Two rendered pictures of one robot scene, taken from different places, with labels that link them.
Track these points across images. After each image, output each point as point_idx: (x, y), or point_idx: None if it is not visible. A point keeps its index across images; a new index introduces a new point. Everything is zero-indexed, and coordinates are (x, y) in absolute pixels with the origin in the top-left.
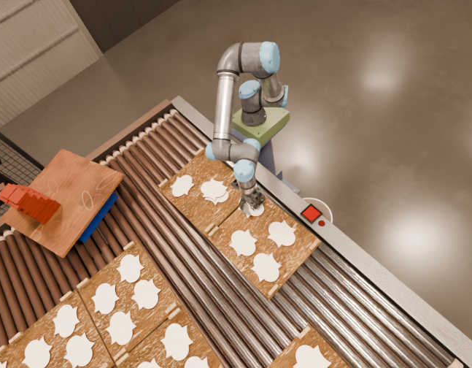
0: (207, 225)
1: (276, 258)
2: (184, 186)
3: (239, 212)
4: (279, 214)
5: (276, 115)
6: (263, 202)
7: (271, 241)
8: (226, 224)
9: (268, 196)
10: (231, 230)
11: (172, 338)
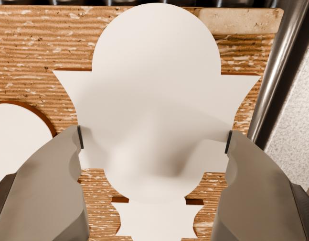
0: None
1: (91, 238)
2: None
3: (97, 40)
4: (213, 175)
5: None
6: (218, 170)
7: (114, 207)
8: None
9: (272, 82)
10: (7, 80)
11: None
